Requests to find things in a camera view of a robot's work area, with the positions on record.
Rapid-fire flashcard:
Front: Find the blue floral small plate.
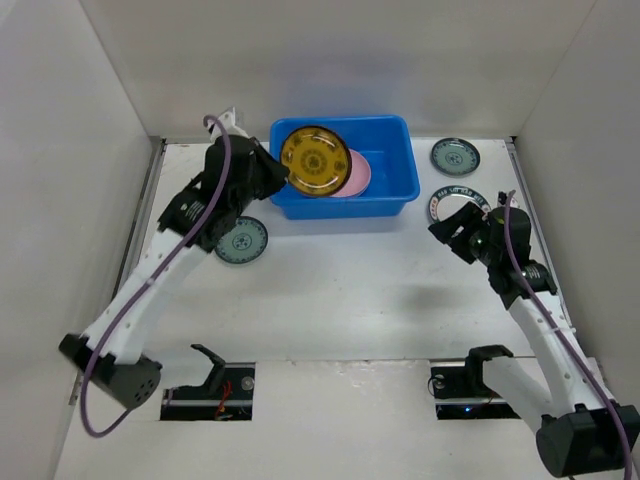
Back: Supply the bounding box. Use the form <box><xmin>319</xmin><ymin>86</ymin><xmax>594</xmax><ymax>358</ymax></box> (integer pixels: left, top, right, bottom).
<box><xmin>214</xmin><ymin>216</ymin><xmax>269</xmax><ymax>265</ymax></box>

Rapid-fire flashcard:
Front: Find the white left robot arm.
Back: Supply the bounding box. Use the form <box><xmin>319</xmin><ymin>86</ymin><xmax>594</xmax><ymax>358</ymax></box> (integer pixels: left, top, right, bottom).
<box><xmin>58</xmin><ymin>135</ymin><xmax>289</xmax><ymax>410</ymax></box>

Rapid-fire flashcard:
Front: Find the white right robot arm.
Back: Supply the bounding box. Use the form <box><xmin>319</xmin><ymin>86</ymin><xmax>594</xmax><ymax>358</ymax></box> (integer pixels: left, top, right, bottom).
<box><xmin>429</xmin><ymin>202</ymin><xmax>639</xmax><ymax>479</ymax></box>

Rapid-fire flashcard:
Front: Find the blue plastic bin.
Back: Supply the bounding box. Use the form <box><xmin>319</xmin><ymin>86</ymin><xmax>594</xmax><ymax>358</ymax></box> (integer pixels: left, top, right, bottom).
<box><xmin>269</xmin><ymin>115</ymin><xmax>420</xmax><ymax>220</ymax></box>

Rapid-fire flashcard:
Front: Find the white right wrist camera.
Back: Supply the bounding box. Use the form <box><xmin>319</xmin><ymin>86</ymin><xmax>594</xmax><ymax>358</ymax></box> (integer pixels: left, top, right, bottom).
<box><xmin>497</xmin><ymin>191</ymin><xmax>520</xmax><ymax>209</ymax></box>

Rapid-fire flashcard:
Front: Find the pink plastic plate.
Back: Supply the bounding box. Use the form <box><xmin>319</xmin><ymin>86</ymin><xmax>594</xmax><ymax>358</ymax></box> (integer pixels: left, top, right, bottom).
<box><xmin>332</xmin><ymin>149</ymin><xmax>372</xmax><ymax>198</ymax></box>

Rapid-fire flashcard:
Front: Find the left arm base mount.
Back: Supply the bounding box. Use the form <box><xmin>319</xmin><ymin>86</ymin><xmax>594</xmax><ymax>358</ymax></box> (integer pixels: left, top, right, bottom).
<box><xmin>159</xmin><ymin>344</ymin><xmax>256</xmax><ymax>422</ymax></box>

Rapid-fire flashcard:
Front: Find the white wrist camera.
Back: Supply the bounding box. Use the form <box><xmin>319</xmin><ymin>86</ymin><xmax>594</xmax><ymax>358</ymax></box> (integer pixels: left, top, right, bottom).
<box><xmin>202</xmin><ymin>107</ymin><xmax>249</xmax><ymax>143</ymax></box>
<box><xmin>497</xmin><ymin>191</ymin><xmax>520</xmax><ymax>209</ymax></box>

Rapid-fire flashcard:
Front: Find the green rimmed white plate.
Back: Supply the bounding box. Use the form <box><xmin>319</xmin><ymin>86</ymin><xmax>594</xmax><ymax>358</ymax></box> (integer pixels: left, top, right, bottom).
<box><xmin>426</xmin><ymin>185</ymin><xmax>492</xmax><ymax>224</ymax></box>

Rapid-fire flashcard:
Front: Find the yellow patterned small plate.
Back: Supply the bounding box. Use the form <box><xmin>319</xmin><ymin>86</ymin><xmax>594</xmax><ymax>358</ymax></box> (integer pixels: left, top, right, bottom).
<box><xmin>279</xmin><ymin>125</ymin><xmax>353</xmax><ymax>198</ymax></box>

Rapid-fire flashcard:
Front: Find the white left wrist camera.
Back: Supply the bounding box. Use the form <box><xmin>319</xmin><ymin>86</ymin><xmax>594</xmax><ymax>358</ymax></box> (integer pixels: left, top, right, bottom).
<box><xmin>202</xmin><ymin>107</ymin><xmax>249</xmax><ymax>143</ymax></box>

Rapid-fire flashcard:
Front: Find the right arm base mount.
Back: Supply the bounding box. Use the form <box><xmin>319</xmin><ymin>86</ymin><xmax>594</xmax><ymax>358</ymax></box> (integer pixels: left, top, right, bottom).
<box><xmin>427</xmin><ymin>361</ymin><xmax>520</xmax><ymax>421</ymax></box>

